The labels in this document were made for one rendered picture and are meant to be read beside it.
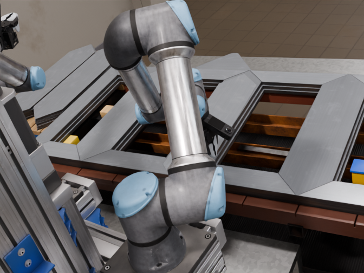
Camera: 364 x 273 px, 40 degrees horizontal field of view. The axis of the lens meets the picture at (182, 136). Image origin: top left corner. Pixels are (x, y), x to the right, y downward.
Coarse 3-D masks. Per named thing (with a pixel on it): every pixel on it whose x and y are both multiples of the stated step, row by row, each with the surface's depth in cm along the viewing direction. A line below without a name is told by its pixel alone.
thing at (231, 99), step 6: (210, 96) 220; (216, 96) 219; (222, 96) 218; (228, 96) 217; (234, 96) 216; (240, 96) 214; (246, 96) 213; (210, 102) 216; (216, 102) 215; (222, 102) 214; (228, 102) 213; (234, 102) 212; (240, 102) 211
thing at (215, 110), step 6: (210, 108) 212; (216, 108) 211; (222, 108) 210; (228, 108) 209; (234, 108) 208; (240, 108) 207; (216, 114) 208; (222, 114) 207; (228, 114) 206; (234, 114) 205
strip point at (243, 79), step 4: (240, 76) 228; (244, 76) 227; (228, 80) 228; (232, 80) 227; (236, 80) 226; (240, 80) 225; (244, 80) 225; (248, 80) 224; (244, 84) 222; (248, 84) 221; (252, 84) 220; (256, 84) 219
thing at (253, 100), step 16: (112, 80) 256; (208, 80) 234; (224, 80) 229; (256, 80) 222; (96, 96) 246; (160, 96) 234; (256, 96) 215; (80, 112) 237; (240, 112) 205; (64, 128) 229; (240, 128) 202; (128, 144) 213; (224, 144) 193; (352, 144) 178; (64, 160) 209; (160, 176) 186; (336, 176) 165; (240, 192) 171; (256, 192) 168; (272, 192) 164; (320, 208) 158; (336, 208) 155; (352, 208) 152
